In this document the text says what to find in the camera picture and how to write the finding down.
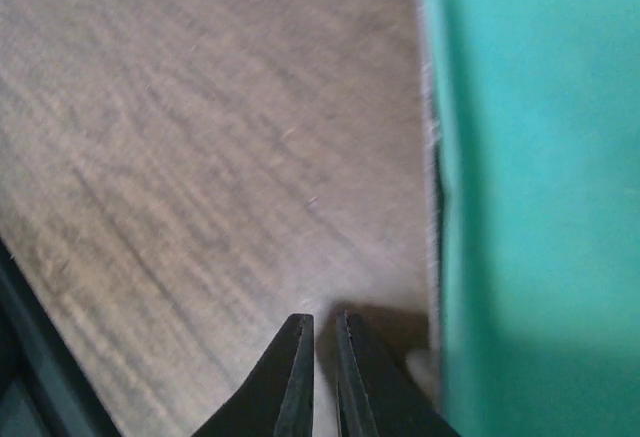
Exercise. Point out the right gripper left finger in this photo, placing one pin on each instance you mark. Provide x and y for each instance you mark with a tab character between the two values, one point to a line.
277	397

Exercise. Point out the grey glasses case green lining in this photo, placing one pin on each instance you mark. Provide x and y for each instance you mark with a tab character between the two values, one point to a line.
538	109

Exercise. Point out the black aluminium frame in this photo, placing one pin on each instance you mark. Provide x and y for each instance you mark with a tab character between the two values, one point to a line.
44	392

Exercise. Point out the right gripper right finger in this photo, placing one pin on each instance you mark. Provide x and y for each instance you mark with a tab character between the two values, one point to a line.
373	396

